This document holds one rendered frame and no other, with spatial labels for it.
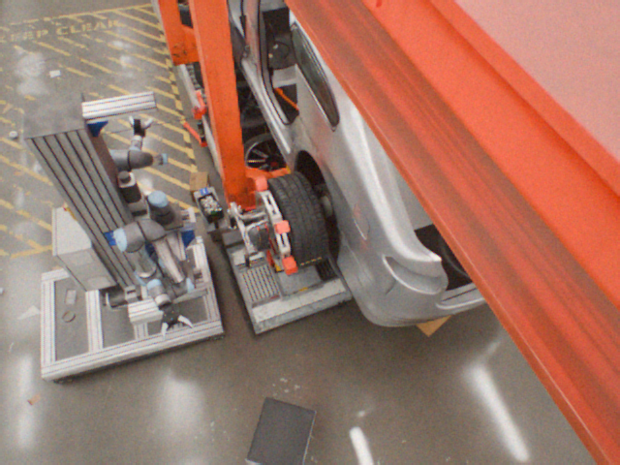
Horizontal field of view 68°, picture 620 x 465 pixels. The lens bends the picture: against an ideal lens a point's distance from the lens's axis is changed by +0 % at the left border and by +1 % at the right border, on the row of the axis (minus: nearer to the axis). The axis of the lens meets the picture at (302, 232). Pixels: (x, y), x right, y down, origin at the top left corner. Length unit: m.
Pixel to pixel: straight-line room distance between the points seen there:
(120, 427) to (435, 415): 2.24
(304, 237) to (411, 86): 2.18
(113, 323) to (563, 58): 3.53
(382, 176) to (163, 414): 2.32
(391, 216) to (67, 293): 2.65
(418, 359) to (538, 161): 3.22
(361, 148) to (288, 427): 1.81
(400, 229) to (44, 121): 1.68
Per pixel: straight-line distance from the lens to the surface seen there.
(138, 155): 2.88
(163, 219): 3.27
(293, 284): 3.63
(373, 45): 0.84
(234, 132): 3.05
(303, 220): 2.86
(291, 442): 3.16
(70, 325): 3.86
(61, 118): 2.33
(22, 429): 3.97
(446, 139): 0.70
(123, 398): 3.76
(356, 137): 2.45
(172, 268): 2.61
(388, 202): 2.28
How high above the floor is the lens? 3.46
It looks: 56 degrees down
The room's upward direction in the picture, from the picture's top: 3 degrees clockwise
